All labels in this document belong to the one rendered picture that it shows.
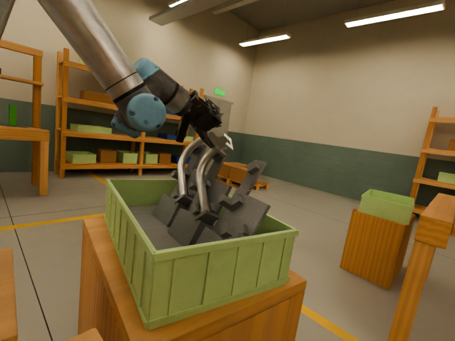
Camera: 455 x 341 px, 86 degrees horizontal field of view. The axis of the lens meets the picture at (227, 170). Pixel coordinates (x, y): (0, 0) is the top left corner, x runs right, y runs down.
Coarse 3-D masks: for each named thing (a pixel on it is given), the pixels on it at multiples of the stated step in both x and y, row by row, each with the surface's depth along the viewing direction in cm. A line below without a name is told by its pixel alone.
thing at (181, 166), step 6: (198, 138) 98; (192, 144) 100; (198, 144) 99; (186, 150) 101; (192, 150) 101; (180, 156) 101; (186, 156) 101; (180, 162) 100; (180, 168) 98; (180, 174) 96; (180, 180) 94; (180, 186) 92; (180, 192) 90; (186, 192) 91
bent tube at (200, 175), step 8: (208, 152) 87; (216, 152) 86; (200, 160) 88; (208, 160) 87; (200, 168) 86; (200, 176) 85; (200, 184) 82; (200, 192) 80; (200, 200) 78; (200, 208) 76; (208, 208) 76
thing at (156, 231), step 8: (136, 208) 99; (144, 208) 101; (152, 208) 102; (136, 216) 92; (144, 216) 93; (152, 216) 94; (144, 224) 86; (152, 224) 86; (160, 224) 87; (152, 232) 80; (160, 232) 81; (168, 232) 82; (152, 240) 75; (160, 240) 75; (168, 240) 76; (176, 240) 77; (160, 248) 70; (168, 248) 71
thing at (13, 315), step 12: (0, 252) 58; (12, 252) 59; (0, 264) 54; (12, 264) 55; (0, 276) 50; (12, 276) 51; (0, 288) 47; (12, 288) 47; (0, 300) 44; (12, 300) 44; (0, 312) 42; (12, 312) 42; (0, 324) 39; (12, 324) 40; (0, 336) 37; (12, 336) 38
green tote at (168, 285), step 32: (128, 192) 100; (160, 192) 108; (128, 224) 64; (128, 256) 63; (160, 256) 47; (192, 256) 51; (224, 256) 56; (256, 256) 62; (288, 256) 69; (160, 288) 49; (192, 288) 53; (224, 288) 58; (256, 288) 64; (160, 320) 50
